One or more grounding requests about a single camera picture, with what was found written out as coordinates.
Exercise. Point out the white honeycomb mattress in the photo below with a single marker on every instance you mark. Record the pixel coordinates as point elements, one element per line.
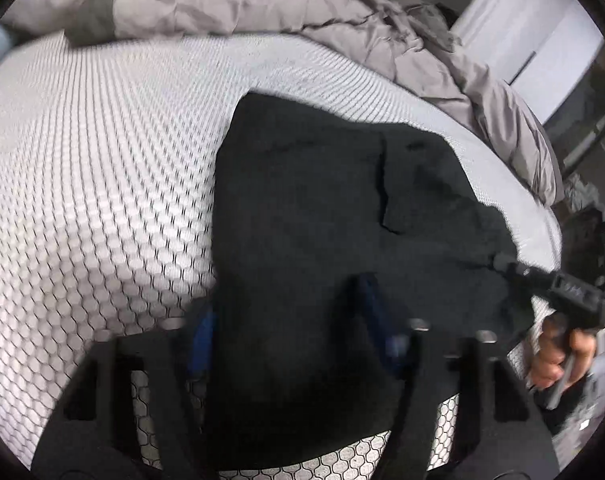
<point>106,173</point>

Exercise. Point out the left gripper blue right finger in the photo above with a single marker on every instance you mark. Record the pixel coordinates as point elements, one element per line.
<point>498,431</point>

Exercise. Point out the grey rumpled duvet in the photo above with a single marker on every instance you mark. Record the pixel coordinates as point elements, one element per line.
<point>405,41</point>

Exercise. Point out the person's right hand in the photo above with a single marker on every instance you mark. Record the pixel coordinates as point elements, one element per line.
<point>547,364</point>

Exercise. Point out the white wardrobe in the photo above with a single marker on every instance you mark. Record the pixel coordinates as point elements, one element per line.
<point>541,48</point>

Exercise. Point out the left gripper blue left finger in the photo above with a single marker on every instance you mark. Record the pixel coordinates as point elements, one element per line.
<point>92,434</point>

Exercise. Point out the black pants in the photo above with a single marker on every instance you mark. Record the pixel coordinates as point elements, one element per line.
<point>304,203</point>

